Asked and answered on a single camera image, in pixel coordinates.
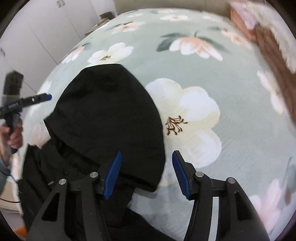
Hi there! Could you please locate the beige padded headboard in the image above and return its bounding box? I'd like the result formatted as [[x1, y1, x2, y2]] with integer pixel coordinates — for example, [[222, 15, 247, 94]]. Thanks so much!
[[114, 0, 230, 16]]

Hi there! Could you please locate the person's left hand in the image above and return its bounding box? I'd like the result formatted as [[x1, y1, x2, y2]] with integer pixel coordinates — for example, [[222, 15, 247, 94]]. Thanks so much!
[[1, 119, 23, 166]]

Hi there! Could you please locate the white dotted pillow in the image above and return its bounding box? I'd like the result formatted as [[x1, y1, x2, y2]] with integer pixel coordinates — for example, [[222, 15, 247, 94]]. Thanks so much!
[[245, 2, 295, 74]]

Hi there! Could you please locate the black hooded jacket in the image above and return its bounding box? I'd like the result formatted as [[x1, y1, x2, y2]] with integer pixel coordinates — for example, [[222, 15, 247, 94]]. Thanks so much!
[[18, 64, 169, 240]]

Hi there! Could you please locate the grey left sleeve forearm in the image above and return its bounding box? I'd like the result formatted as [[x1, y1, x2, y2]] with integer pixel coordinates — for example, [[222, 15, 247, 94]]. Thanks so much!
[[0, 160, 11, 194]]

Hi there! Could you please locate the bedside table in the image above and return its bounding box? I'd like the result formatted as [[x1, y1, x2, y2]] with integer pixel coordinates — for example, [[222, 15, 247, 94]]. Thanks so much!
[[85, 11, 115, 37]]

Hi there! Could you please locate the pink folded quilt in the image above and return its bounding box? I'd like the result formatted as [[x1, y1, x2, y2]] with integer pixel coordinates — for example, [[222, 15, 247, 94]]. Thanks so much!
[[229, 1, 295, 123]]

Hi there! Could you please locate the floral green bed sheet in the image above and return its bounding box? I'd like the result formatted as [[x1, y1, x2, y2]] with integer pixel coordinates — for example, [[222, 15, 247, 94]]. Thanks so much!
[[19, 9, 295, 240]]

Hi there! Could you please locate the white wardrobe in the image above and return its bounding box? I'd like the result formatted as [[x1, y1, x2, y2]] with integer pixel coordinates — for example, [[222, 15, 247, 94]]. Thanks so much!
[[1, 0, 115, 97]]

